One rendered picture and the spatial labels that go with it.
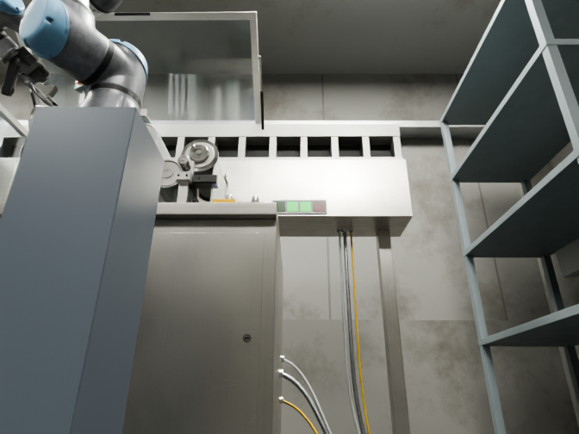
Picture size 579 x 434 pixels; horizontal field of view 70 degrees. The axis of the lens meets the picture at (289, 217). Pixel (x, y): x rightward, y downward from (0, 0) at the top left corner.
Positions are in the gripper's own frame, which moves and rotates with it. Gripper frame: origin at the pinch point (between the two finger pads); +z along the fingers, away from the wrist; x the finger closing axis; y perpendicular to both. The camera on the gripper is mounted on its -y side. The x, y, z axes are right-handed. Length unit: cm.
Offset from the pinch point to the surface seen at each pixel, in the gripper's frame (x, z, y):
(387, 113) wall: 135, 148, 183
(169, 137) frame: 44, 38, 26
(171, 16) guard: 34, -2, 61
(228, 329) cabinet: -77, 69, -1
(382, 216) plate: -22, 115, 72
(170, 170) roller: -8.2, 41.0, 15.5
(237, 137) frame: 31, 57, 51
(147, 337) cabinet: -70, 59, -18
